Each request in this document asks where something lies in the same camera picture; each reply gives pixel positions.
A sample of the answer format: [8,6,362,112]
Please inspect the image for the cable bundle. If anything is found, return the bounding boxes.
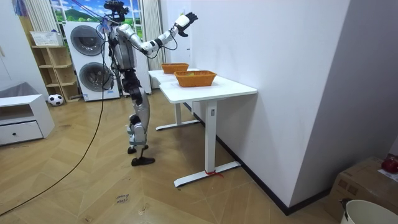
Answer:
[70,0,109,24]

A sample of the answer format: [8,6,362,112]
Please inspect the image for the white cabinet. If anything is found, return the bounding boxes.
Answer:
[0,94,55,146]

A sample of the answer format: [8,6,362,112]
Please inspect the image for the orange wicker basket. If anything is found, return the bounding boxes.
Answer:
[160,63,190,75]
[174,70,218,88]

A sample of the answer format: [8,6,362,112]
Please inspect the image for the white paper sheet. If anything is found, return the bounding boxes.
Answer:
[377,169,398,183]

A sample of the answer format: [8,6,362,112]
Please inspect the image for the robot body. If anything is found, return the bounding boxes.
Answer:
[98,0,139,74]

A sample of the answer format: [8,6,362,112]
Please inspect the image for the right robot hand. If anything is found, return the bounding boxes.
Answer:
[174,11,199,37]

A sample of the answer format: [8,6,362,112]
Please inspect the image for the black and white football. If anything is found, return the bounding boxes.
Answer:
[47,93,64,106]

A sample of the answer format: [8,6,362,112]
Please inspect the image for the brown cardboard box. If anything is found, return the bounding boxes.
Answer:
[323,156,398,222]

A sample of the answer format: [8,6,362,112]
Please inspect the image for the white plastic basket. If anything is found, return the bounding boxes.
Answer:
[30,30,64,47]

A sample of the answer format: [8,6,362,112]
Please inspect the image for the white pleated curtain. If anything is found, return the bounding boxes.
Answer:
[24,0,58,32]
[141,0,165,71]

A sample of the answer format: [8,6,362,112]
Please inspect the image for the white desk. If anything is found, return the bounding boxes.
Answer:
[148,68,258,188]

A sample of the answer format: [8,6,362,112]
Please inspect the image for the white bin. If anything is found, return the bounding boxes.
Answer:
[340,198,398,224]

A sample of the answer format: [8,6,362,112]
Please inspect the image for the white washing machine tower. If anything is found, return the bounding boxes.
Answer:
[63,21,152,102]

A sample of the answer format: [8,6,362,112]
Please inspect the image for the red round object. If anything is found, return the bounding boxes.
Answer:
[381,157,398,174]

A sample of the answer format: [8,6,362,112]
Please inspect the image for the landscape wall poster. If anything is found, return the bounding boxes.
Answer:
[51,0,142,38]

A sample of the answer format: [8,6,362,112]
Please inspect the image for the red ribbon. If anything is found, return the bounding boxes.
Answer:
[205,169,224,179]

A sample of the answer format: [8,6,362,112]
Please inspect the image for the black floor cable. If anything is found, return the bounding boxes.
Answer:
[0,30,108,217]

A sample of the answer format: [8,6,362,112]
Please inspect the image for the robot legs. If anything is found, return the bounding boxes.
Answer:
[121,68,155,167]

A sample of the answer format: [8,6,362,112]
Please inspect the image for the wooden shelf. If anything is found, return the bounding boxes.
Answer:
[19,15,81,103]

